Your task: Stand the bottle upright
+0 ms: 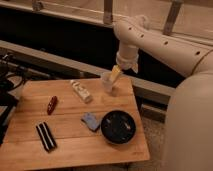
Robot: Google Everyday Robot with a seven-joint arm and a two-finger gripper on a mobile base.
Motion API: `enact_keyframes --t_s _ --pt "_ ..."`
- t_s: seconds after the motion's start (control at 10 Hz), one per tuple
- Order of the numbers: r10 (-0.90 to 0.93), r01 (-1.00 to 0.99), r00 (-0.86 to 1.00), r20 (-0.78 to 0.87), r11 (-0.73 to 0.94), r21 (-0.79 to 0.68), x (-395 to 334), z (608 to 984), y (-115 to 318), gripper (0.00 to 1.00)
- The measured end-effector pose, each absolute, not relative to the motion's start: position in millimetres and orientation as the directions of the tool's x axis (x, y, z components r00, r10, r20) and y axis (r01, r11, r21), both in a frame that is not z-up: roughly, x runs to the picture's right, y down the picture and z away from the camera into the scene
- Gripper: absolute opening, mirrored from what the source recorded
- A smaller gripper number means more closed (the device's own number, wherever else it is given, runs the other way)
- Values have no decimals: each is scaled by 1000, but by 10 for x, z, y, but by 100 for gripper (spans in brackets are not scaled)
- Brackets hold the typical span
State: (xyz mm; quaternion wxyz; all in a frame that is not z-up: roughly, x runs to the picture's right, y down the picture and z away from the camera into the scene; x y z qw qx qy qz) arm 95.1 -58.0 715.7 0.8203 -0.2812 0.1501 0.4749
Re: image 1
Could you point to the black white striped case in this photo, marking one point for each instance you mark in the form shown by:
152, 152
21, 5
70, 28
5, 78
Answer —
46, 137

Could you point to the clear plastic cup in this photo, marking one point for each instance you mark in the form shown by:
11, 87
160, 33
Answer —
108, 80

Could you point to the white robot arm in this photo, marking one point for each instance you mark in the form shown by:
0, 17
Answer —
188, 141

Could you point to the white bottle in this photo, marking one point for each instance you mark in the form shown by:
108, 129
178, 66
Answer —
81, 91

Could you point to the black equipment at left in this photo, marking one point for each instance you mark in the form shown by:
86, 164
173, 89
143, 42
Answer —
7, 100

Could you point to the black round bowl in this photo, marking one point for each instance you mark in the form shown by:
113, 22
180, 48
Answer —
118, 127

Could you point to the wooden table board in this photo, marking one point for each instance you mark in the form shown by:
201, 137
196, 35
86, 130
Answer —
22, 148

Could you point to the metal rail frame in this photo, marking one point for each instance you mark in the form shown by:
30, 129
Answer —
187, 19

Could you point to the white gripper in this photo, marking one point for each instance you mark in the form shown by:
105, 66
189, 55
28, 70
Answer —
124, 62

